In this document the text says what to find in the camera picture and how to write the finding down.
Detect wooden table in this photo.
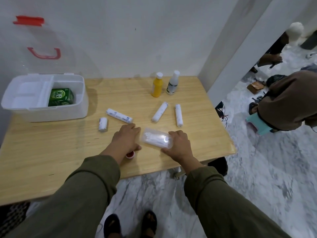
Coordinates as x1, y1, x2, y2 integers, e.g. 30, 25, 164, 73
0, 76, 236, 206

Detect green medicine box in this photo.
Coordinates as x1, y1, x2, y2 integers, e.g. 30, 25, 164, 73
48, 88, 74, 107

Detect yellow liquid bottle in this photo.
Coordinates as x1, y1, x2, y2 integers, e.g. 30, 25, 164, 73
151, 72, 164, 98

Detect black device with cables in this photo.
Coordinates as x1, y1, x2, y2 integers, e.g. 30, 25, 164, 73
215, 101, 229, 128

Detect short blue print bandage roll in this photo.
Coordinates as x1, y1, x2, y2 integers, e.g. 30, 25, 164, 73
98, 117, 108, 133

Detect white first aid box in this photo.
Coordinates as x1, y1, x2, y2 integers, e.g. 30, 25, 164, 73
1, 15, 103, 123

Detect person's right hand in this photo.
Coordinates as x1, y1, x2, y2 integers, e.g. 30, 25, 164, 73
161, 130, 205, 175

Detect person's black sandal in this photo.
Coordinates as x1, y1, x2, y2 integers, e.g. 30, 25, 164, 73
141, 210, 158, 238
103, 214, 122, 238

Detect person's left black sandal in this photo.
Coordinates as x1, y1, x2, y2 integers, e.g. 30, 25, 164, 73
103, 214, 122, 238

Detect clear cotton swab pack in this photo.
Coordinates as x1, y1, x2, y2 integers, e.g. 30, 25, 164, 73
141, 128, 174, 149

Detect person's left hand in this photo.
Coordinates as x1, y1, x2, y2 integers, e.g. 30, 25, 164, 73
100, 123, 142, 165

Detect long blue print bandage roll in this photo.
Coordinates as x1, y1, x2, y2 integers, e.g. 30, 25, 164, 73
106, 108, 133, 124

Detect person's left forearm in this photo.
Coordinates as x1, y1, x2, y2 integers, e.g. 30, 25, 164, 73
5, 155, 121, 238

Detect speckled white gauze roll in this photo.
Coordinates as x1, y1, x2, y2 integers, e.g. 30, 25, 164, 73
151, 101, 169, 123
175, 104, 184, 128

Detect person's right forearm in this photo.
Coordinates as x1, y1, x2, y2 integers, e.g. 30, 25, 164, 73
184, 166, 293, 238

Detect white plastic bottle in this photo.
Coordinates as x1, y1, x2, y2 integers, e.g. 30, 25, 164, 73
166, 70, 181, 96

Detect teal plastic stool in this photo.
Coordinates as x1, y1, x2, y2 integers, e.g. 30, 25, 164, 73
245, 113, 274, 136

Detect brown cardboard box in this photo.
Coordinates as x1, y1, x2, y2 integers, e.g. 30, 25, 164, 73
247, 81, 265, 95

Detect person's right black sandal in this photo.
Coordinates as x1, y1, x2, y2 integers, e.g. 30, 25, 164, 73
141, 210, 158, 238

